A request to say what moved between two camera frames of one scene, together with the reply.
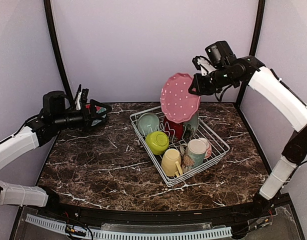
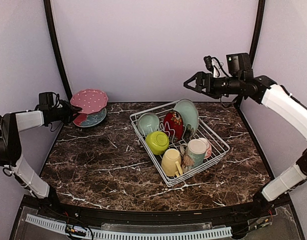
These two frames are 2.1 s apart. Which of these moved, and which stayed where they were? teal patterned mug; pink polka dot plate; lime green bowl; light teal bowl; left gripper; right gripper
Moved: pink polka dot plate; left gripper
Stayed: lime green bowl; teal patterned mug; light teal bowl; right gripper
